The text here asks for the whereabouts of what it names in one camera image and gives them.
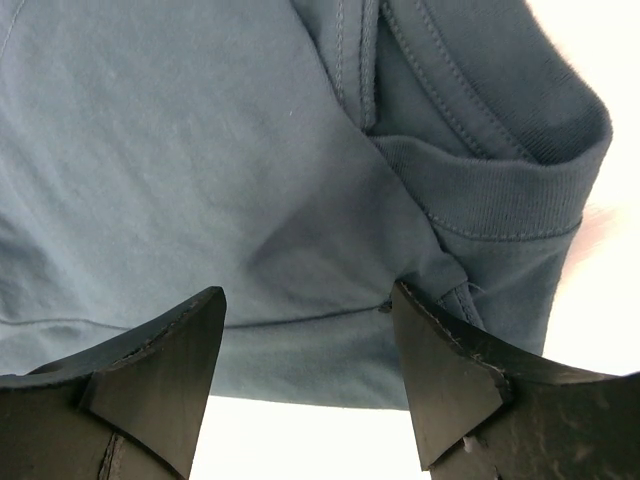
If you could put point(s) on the dark blue-grey t shirt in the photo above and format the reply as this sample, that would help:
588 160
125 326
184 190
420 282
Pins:
302 155

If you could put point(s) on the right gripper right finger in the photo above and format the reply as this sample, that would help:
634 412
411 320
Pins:
484 409

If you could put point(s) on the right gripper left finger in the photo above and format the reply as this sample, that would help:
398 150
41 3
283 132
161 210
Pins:
128 408

